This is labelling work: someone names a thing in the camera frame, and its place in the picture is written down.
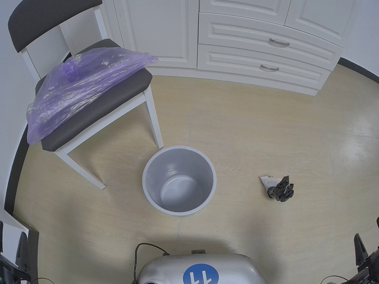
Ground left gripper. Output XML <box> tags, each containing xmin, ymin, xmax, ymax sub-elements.
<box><xmin>0</xmin><ymin>221</ymin><xmax>31</xmax><ymax>284</ymax></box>

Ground white wardrobe with drawers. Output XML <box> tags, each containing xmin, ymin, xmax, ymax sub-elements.
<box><xmin>99</xmin><ymin>0</ymin><xmax>364</xmax><ymax>97</ymax></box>

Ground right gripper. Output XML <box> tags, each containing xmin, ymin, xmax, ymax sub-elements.
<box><xmin>354</xmin><ymin>217</ymin><xmax>379</xmax><ymax>279</ymax></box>

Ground black plastic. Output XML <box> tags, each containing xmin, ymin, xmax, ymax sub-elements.
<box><xmin>267</xmin><ymin>175</ymin><xmax>294</xmax><ymax>203</ymax></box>

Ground white trash bin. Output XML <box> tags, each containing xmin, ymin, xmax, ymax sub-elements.
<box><xmin>142</xmin><ymin>146</ymin><xmax>216</xmax><ymax>217</ymax></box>

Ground purple plastic bag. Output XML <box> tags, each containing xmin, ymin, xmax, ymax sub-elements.
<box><xmin>27</xmin><ymin>48</ymin><xmax>159</xmax><ymax>146</ymax></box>

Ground white chair grey cushions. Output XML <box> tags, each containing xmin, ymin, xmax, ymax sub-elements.
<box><xmin>7</xmin><ymin>0</ymin><xmax>164</xmax><ymax>190</ymax></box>

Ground black cable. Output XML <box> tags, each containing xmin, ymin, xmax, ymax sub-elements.
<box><xmin>132</xmin><ymin>243</ymin><xmax>170</xmax><ymax>284</ymax></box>

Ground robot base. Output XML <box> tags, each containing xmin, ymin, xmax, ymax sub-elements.
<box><xmin>139</xmin><ymin>249</ymin><xmax>268</xmax><ymax>284</ymax></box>

